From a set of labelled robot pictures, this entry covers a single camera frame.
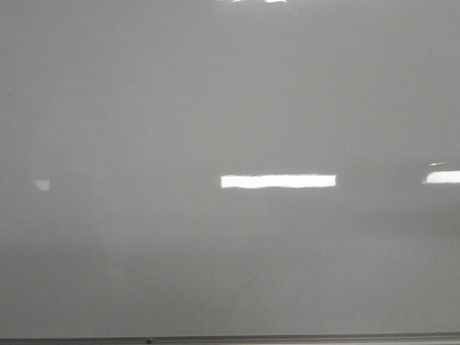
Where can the white whiteboard with aluminium frame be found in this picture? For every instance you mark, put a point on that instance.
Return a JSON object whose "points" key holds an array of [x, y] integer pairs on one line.
{"points": [[228, 168]]}

